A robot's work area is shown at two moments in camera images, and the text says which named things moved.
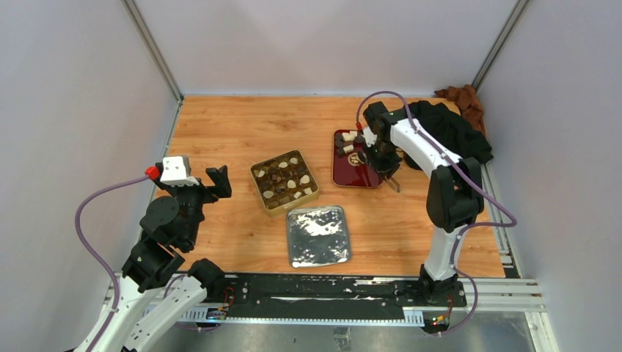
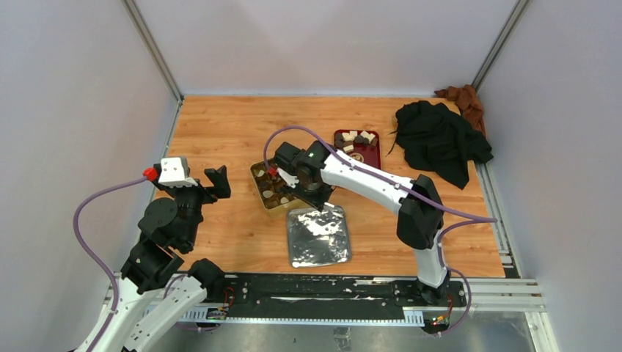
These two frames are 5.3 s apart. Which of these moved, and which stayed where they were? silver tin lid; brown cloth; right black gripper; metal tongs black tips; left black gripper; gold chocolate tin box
Moved: metal tongs black tips; right black gripper
Stayed: silver tin lid; left black gripper; gold chocolate tin box; brown cloth
